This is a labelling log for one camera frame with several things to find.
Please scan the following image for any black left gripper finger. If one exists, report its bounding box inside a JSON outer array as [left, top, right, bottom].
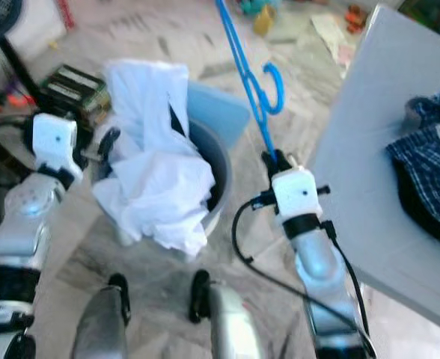
[[97, 127, 122, 162]]

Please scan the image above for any blue plastic hanger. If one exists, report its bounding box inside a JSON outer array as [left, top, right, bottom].
[[214, 0, 286, 158]]

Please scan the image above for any white shirt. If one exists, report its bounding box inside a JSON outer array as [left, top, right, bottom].
[[93, 58, 217, 259]]

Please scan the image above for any blue plaid shirt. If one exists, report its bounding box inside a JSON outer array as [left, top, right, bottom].
[[386, 86, 440, 225]]

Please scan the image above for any grey laundry basket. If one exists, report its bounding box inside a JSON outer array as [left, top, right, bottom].
[[100, 120, 232, 248]]

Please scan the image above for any black Long Jack box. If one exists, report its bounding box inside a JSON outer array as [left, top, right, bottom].
[[39, 64, 107, 117]]

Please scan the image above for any light blue plastic chair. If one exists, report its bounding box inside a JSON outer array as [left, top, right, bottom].
[[115, 81, 251, 259]]

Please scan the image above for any orange toy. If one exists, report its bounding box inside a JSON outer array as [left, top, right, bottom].
[[3, 86, 41, 110]]

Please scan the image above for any pink patterned cloth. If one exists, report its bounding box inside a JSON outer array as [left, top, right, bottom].
[[334, 37, 357, 70], [310, 11, 344, 46]]

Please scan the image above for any red brick pattern panel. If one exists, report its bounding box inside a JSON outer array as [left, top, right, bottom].
[[55, 0, 75, 31]]

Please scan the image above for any yellow toy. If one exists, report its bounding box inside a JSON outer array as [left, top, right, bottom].
[[254, 4, 273, 37]]

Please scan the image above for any black garment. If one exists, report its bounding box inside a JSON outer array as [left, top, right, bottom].
[[396, 179, 440, 251]]

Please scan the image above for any silver right robot leg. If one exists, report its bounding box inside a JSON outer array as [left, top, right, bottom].
[[190, 269, 269, 359]]

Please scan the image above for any silver robot leg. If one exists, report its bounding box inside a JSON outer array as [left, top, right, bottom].
[[190, 269, 269, 359], [74, 273, 132, 359]]

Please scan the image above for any silver left robot leg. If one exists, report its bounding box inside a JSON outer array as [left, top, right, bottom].
[[74, 273, 132, 359]]

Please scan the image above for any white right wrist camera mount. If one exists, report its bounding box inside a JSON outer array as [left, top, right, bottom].
[[271, 166, 318, 219]]

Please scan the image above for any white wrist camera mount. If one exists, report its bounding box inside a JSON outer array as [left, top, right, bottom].
[[271, 166, 318, 219], [31, 112, 79, 177]]

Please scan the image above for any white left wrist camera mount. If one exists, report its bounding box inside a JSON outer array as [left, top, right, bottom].
[[31, 112, 79, 177]]

